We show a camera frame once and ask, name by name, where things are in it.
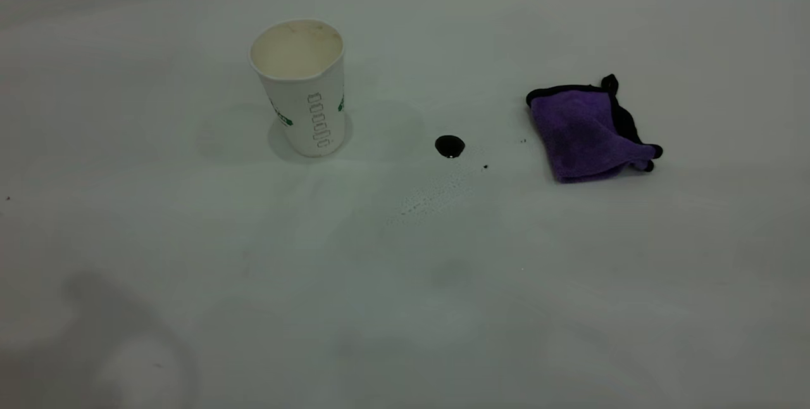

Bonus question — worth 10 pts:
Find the black liquid puddle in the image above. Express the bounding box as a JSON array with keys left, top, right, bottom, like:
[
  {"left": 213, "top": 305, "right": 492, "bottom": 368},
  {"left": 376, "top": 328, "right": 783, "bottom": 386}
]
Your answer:
[{"left": 435, "top": 135, "right": 466, "bottom": 160}]

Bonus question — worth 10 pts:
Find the white paper coffee cup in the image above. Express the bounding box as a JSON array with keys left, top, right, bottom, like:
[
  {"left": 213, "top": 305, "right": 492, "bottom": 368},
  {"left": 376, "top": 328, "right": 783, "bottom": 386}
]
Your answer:
[{"left": 248, "top": 19, "right": 346, "bottom": 158}]

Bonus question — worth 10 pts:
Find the purple cloth with black trim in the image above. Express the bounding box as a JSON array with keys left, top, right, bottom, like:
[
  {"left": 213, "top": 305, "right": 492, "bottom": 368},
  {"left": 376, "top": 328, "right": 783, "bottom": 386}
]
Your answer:
[{"left": 526, "top": 74, "right": 663, "bottom": 184}]

